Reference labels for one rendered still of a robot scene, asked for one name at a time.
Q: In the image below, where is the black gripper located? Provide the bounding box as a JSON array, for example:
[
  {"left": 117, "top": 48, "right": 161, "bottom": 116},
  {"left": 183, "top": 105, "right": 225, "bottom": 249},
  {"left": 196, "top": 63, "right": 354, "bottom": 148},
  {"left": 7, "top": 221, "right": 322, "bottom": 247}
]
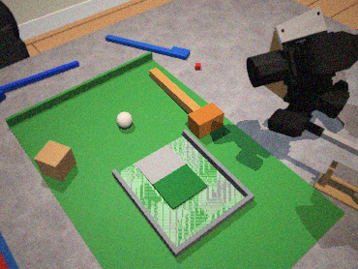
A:
[{"left": 268, "top": 77, "right": 317, "bottom": 137}]

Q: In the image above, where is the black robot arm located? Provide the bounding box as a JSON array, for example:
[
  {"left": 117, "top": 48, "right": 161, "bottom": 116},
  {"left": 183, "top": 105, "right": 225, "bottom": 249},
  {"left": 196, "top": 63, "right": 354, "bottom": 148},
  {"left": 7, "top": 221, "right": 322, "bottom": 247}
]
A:
[{"left": 247, "top": 31, "right": 358, "bottom": 118}]

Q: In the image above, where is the green flat mat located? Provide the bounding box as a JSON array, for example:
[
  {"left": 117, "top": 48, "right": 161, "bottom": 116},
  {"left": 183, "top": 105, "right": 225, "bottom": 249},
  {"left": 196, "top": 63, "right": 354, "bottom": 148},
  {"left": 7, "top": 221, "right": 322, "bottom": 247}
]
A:
[{"left": 10, "top": 59, "right": 345, "bottom": 269}]

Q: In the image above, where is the white golf ball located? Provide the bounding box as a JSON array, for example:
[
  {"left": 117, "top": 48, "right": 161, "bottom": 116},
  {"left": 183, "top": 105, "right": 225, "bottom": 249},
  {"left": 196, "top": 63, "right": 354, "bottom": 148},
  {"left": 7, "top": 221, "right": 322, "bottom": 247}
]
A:
[{"left": 116, "top": 111, "right": 133, "bottom": 128}]

